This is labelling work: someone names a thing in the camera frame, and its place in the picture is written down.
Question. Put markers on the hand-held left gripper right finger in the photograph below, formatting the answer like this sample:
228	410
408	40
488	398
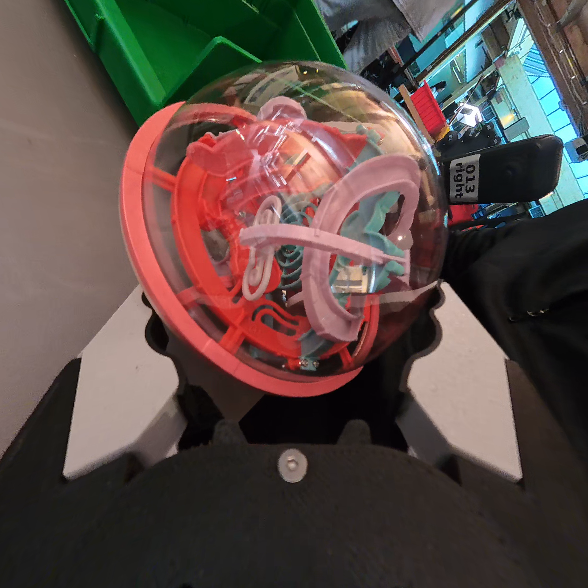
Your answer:
464	390

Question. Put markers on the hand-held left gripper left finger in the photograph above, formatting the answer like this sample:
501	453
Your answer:
119	390

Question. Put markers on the clear red maze ball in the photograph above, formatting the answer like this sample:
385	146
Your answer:
285	239

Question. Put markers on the red cloth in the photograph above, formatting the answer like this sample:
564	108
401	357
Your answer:
477	213

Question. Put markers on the black dumbbell rack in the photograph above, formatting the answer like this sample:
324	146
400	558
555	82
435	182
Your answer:
468	135

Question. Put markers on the red plastic bin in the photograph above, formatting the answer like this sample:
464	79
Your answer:
427	105

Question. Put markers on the green plastic bin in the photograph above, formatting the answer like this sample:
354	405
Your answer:
183	55

